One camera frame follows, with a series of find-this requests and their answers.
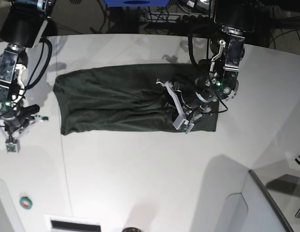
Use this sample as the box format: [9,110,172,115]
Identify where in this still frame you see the black white label plate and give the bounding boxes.
[45,215,103,232]

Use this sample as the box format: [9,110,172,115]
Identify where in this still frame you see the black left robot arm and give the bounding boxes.
[166,0,256,120]

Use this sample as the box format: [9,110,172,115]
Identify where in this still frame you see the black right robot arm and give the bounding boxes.
[0,0,55,138]

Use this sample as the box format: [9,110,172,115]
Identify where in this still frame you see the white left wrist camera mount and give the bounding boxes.
[156,78,212,135]

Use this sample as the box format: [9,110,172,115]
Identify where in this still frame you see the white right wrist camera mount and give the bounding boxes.
[0,115,49,153]

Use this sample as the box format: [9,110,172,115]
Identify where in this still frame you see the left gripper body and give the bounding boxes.
[174,79,215,116]

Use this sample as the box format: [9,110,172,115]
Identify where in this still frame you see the dark green t-shirt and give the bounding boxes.
[52,63,220,136]

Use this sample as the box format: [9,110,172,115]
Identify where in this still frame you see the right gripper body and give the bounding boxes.
[0,108,31,135]

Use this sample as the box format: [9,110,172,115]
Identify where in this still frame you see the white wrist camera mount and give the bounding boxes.
[0,115,49,153]
[156,78,212,135]

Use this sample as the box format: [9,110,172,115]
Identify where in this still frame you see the black round knob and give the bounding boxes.
[122,227,142,232]

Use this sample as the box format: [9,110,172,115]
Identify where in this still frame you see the grey power strip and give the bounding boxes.
[139,12,208,23]

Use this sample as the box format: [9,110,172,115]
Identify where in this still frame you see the blue plastic bin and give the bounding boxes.
[103,0,169,7]

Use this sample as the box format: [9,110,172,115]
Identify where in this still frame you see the green red round button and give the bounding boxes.
[19,196,32,210]

